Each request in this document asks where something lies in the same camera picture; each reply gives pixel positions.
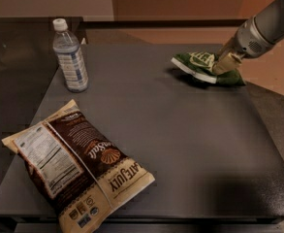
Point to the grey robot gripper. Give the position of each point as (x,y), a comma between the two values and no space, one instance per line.
(246,42)

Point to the green jalapeno chip bag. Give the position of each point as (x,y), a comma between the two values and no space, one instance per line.
(200,64)

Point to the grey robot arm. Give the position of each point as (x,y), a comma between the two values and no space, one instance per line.
(270,22)

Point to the brown Late July chip bag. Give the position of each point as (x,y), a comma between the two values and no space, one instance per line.
(83,175)

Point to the clear plastic water bottle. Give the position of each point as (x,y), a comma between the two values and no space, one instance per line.
(69,55)

